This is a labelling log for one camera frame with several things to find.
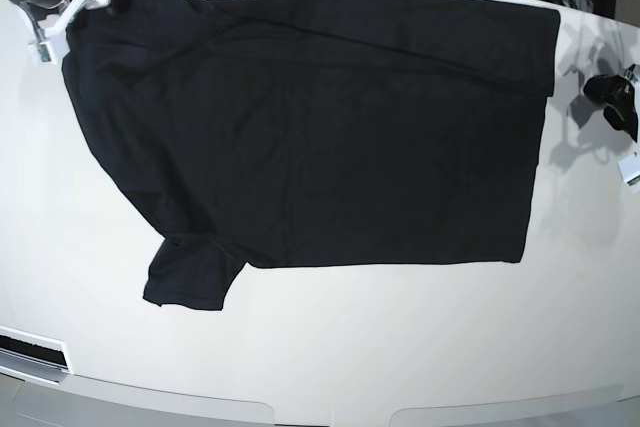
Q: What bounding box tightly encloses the black t-shirt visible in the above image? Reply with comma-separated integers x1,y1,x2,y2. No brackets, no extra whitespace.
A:
62,0,561,311

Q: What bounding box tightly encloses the white slotted table fixture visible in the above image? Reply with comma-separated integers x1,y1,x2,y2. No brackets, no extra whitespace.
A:
1,326,74,374

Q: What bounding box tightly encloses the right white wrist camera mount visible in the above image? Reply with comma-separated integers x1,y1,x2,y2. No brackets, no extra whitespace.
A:
20,0,115,65

